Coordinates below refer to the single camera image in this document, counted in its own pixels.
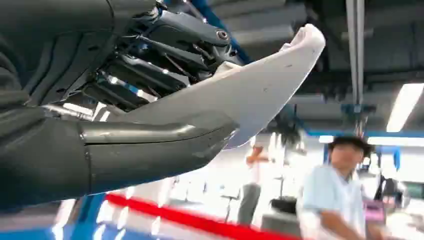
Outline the long ceiling light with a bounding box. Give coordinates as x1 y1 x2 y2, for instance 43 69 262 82
385 82 424 133

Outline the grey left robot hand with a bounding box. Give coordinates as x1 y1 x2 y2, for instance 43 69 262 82
0 0 244 210

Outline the grey ceiling pole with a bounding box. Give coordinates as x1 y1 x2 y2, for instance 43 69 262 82
345 0 366 107

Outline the red barrier belt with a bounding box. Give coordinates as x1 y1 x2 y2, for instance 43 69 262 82
105 193 301 240

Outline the silver plastic wheel hubcap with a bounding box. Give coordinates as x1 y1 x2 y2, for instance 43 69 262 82
92 23 327 150

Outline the person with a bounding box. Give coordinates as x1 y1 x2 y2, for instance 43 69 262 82
236 144 271 226
296 135 403 240

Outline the black round stool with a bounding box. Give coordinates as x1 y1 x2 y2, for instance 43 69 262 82
269 196 298 215

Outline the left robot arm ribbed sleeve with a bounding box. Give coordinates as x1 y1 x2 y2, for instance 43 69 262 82
0 33 46 147

